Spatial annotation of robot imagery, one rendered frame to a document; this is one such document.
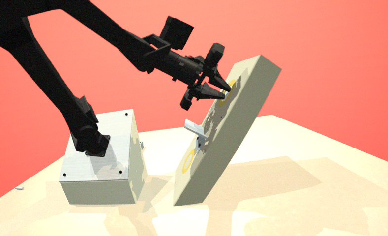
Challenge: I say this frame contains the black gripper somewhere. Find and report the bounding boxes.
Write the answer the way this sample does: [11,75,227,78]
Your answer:
[170,43,231,111]

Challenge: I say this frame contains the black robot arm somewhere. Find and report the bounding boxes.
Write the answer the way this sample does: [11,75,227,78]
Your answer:
[0,0,194,157]

